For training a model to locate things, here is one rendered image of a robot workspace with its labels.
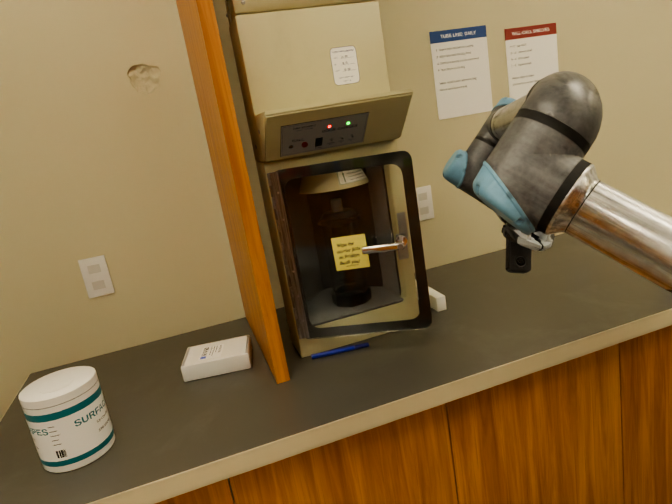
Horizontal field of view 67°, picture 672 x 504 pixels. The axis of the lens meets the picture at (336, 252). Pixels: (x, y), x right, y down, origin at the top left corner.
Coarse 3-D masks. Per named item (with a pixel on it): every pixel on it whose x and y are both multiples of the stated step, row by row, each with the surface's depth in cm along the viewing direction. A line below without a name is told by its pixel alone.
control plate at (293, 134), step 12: (324, 120) 104; (336, 120) 105; (348, 120) 106; (360, 120) 107; (288, 132) 103; (300, 132) 104; (312, 132) 106; (324, 132) 107; (336, 132) 108; (348, 132) 109; (360, 132) 111; (288, 144) 106; (300, 144) 107; (312, 144) 108; (324, 144) 110; (336, 144) 111; (348, 144) 112
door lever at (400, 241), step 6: (396, 240) 110; (402, 240) 108; (366, 246) 107; (372, 246) 106; (378, 246) 106; (384, 246) 106; (390, 246) 106; (396, 246) 105; (402, 246) 105; (366, 252) 107; (372, 252) 106; (378, 252) 106
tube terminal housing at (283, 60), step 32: (256, 32) 105; (288, 32) 107; (320, 32) 109; (352, 32) 112; (256, 64) 107; (288, 64) 109; (320, 64) 111; (384, 64) 115; (256, 96) 108; (288, 96) 110; (320, 96) 112; (352, 96) 114; (256, 128) 109; (256, 160) 119; (288, 160) 112; (320, 160) 115; (288, 288) 118; (288, 320) 129
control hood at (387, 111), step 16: (368, 96) 104; (384, 96) 104; (400, 96) 106; (272, 112) 98; (288, 112) 99; (304, 112) 100; (320, 112) 102; (336, 112) 103; (352, 112) 105; (384, 112) 108; (400, 112) 110; (272, 128) 101; (368, 128) 110; (384, 128) 112; (400, 128) 114; (272, 144) 105; (352, 144) 113; (272, 160) 109
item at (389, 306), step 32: (352, 160) 107; (384, 160) 106; (288, 192) 111; (320, 192) 110; (352, 192) 109; (384, 192) 108; (288, 224) 113; (320, 224) 112; (352, 224) 111; (384, 224) 110; (416, 224) 109; (320, 256) 114; (384, 256) 111; (416, 256) 110; (320, 288) 116; (352, 288) 114; (384, 288) 113; (416, 288) 112; (320, 320) 118; (352, 320) 117; (384, 320) 115; (416, 320) 114
